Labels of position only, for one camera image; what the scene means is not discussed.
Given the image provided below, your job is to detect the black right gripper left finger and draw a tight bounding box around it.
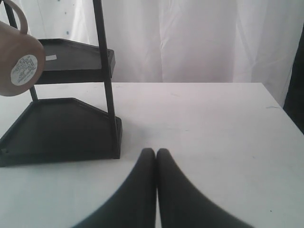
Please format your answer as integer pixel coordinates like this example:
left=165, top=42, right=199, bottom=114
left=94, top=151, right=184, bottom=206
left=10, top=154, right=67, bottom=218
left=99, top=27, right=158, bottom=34
left=75, top=148, right=156, bottom=228

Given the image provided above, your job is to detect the white backdrop curtain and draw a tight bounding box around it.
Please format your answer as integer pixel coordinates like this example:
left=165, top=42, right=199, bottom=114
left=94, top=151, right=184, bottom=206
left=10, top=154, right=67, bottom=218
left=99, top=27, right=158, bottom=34
left=0, top=0, right=304, bottom=109

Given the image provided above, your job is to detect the black two-tier shelf rack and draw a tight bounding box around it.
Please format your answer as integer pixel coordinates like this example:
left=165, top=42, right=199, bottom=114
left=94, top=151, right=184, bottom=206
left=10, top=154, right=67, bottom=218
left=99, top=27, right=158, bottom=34
left=0, top=0, right=122, bottom=167

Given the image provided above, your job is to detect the white label sticker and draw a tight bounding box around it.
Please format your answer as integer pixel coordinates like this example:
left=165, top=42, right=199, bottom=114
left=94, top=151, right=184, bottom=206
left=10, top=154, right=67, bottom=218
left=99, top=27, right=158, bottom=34
left=46, top=55, right=57, bottom=61

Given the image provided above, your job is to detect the terracotta ceramic mug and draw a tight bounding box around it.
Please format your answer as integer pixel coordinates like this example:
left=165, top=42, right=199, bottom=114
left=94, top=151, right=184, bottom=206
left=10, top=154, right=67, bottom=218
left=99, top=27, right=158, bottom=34
left=0, top=0, right=46, bottom=96

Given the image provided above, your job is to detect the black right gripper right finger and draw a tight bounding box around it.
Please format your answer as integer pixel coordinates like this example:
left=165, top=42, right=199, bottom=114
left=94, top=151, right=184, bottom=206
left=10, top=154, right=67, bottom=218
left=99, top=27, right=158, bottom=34
left=156, top=148, right=252, bottom=228

